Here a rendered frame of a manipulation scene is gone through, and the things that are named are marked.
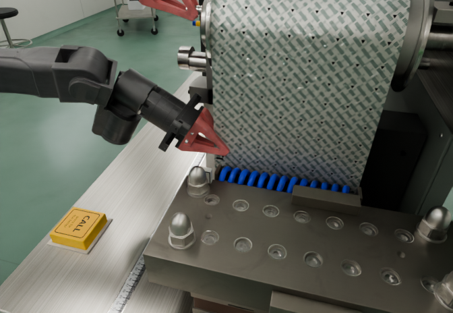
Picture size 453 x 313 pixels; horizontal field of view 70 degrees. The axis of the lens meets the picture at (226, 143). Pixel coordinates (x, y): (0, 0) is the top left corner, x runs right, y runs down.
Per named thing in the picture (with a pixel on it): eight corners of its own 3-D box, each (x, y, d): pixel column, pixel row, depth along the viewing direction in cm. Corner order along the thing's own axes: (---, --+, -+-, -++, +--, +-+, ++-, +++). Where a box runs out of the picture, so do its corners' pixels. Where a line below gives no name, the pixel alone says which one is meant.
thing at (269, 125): (215, 171, 57) (213, 71, 47) (355, 194, 52) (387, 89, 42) (214, 173, 57) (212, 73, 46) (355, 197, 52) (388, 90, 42)
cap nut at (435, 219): (413, 219, 46) (424, 195, 43) (441, 224, 45) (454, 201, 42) (418, 240, 43) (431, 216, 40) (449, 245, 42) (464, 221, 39)
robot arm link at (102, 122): (71, 77, 44) (81, 46, 50) (52, 135, 50) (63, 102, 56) (155, 106, 49) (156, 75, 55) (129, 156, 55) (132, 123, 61)
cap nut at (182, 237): (174, 225, 45) (171, 202, 42) (199, 231, 44) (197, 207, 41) (163, 247, 42) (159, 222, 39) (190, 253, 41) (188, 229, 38)
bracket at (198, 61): (201, 173, 75) (193, 38, 57) (228, 177, 73) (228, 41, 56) (193, 187, 71) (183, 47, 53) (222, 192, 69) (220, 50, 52)
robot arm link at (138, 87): (112, 71, 48) (131, 59, 52) (99, 105, 51) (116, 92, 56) (153, 97, 48) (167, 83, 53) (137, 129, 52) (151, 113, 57)
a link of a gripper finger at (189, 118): (211, 181, 52) (161, 150, 51) (222, 155, 58) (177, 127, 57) (232, 155, 48) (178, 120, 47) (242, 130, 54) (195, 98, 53)
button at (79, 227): (76, 214, 64) (73, 206, 62) (108, 221, 62) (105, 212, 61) (52, 243, 58) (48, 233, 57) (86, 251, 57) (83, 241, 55)
